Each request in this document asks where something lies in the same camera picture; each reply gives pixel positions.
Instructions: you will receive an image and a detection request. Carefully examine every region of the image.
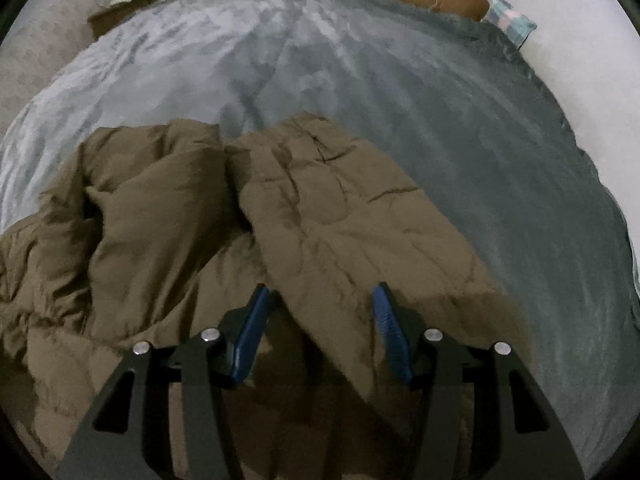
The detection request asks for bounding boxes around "brown padded jacket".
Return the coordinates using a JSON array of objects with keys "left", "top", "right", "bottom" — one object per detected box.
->
[{"left": 0, "top": 111, "right": 535, "bottom": 480}]

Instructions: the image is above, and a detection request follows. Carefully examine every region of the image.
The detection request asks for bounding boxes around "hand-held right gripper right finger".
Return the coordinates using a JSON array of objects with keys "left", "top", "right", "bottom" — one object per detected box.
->
[{"left": 372, "top": 281, "right": 587, "bottom": 480}]

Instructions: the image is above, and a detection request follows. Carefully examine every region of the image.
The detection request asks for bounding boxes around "brown wooden nightstand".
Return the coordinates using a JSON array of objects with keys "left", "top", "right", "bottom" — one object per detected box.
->
[{"left": 87, "top": 0, "right": 193, "bottom": 41}]

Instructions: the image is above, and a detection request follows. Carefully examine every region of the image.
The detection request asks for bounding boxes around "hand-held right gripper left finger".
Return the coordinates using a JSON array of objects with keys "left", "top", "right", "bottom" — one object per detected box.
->
[{"left": 56, "top": 283, "right": 282, "bottom": 480}]

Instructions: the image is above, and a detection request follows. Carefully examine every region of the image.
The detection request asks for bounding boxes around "plaid pillow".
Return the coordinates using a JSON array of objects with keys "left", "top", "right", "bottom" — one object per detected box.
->
[{"left": 481, "top": 0, "right": 538, "bottom": 51}]

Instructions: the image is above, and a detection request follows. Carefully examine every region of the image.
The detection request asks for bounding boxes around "grey fleece blanket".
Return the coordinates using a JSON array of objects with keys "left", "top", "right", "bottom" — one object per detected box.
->
[{"left": 0, "top": 0, "right": 640, "bottom": 480}]

